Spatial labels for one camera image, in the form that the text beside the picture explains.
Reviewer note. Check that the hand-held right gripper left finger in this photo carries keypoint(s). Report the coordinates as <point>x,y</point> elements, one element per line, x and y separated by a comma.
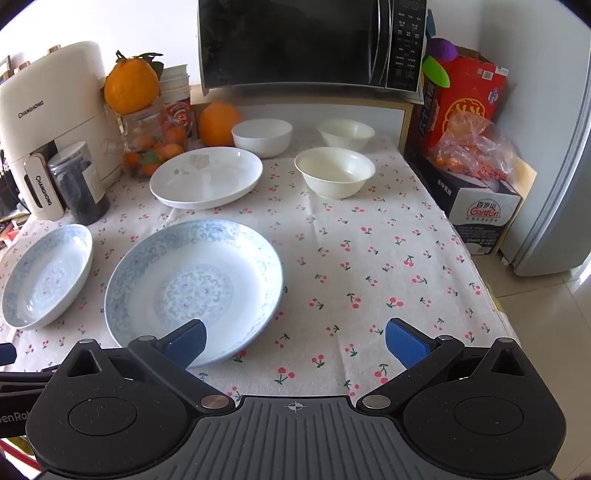
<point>187,344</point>

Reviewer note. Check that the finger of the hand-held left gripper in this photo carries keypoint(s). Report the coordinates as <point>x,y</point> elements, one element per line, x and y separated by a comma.
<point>7,355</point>

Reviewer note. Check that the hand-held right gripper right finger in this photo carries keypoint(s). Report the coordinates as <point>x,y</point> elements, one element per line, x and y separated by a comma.
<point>406,344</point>

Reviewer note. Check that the large blue patterned plate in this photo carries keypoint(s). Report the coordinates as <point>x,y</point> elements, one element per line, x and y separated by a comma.
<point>184,277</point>

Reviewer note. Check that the small blue patterned plate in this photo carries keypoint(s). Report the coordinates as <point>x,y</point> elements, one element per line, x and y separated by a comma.
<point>46,277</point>

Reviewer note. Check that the white floral plate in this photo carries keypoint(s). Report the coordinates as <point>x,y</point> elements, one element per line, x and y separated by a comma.
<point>207,180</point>

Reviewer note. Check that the cream bowl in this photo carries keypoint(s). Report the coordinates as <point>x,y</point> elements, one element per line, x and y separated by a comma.
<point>346,134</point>
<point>334,173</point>

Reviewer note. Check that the white bowl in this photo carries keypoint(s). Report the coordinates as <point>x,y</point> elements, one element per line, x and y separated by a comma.
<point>261,138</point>

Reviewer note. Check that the cherry print tablecloth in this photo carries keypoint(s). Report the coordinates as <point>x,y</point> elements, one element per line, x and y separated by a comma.
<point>369,277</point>

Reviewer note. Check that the black and white cardboard box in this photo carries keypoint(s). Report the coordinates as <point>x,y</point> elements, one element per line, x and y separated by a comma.
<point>480,217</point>

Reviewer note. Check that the clear jar of black grains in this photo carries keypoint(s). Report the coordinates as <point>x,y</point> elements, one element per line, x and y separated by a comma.
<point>78,194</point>

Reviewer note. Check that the glass jar of small oranges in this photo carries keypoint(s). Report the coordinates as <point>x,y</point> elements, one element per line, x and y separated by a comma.
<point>157,143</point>

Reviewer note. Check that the plastic bag of oranges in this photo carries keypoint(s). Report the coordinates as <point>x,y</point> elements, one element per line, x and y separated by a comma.
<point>466,147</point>

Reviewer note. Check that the silver refrigerator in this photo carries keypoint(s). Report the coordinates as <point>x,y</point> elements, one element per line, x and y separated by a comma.
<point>545,184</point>

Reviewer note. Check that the cream air fryer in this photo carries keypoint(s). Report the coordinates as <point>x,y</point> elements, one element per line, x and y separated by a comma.
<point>60,101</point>

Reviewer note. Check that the large orange with leaves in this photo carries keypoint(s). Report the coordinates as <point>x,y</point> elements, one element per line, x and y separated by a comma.
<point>129,87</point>

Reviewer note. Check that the stack of white tubs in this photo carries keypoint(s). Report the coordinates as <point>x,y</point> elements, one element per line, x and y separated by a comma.
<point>175,81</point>

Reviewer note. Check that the red cardboard box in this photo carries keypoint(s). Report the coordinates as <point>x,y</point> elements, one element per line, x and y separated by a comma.
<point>475,87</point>

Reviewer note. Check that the green plastic toy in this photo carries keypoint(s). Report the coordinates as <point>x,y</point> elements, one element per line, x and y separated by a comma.
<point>436,71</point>

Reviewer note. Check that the black microwave oven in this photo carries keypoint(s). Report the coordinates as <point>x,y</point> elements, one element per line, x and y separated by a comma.
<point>295,41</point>

